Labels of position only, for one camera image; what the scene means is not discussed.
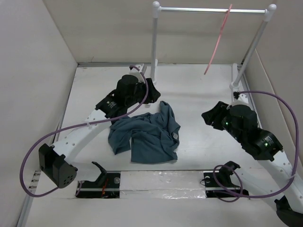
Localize pink plastic hanger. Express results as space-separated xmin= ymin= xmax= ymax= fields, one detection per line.
xmin=204 ymin=4 xmax=232 ymax=75

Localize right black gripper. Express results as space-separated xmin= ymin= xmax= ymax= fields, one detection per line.
xmin=202 ymin=100 xmax=243 ymax=142

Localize white metal clothes rack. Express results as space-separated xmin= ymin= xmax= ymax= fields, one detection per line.
xmin=149 ymin=0 xmax=277 ymax=91

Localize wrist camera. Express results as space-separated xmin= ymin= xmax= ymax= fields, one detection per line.
xmin=129 ymin=63 xmax=147 ymax=82
xmin=230 ymin=91 xmax=249 ymax=106

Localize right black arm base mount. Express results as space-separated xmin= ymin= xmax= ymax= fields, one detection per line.
xmin=199 ymin=167 xmax=241 ymax=203

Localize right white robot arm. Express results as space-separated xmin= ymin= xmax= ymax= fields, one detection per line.
xmin=201 ymin=101 xmax=303 ymax=227

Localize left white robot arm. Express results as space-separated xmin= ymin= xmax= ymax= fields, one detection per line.
xmin=39 ymin=75 xmax=160 ymax=188

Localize blue-grey t shirt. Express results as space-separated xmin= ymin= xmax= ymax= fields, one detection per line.
xmin=108 ymin=101 xmax=181 ymax=165

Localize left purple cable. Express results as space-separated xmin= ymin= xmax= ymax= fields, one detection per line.
xmin=19 ymin=65 xmax=149 ymax=197

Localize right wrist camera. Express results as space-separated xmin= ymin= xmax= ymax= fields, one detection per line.
xmin=230 ymin=91 xmax=249 ymax=106

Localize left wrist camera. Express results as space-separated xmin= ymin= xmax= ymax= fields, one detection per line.
xmin=129 ymin=63 xmax=147 ymax=82

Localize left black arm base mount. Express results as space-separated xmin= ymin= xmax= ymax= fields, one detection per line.
xmin=75 ymin=162 xmax=121 ymax=199

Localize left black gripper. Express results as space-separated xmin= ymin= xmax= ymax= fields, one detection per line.
xmin=125 ymin=78 xmax=159 ymax=107

